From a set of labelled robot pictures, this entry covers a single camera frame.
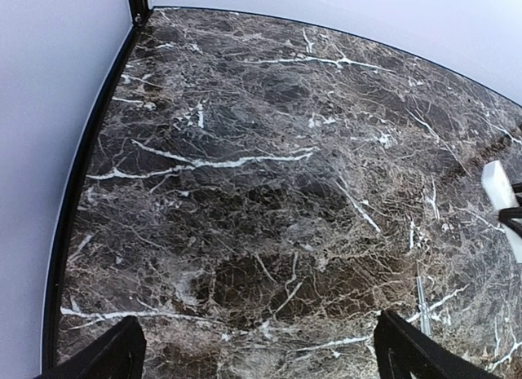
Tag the white remote control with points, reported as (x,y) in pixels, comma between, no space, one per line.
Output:
(497,186)

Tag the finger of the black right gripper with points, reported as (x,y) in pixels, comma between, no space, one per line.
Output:
(511,217)

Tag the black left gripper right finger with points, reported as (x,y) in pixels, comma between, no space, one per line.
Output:
(402,351)

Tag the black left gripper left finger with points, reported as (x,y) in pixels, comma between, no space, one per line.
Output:
(118,353)

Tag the black left corner post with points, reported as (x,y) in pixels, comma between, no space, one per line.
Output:
(139,11)

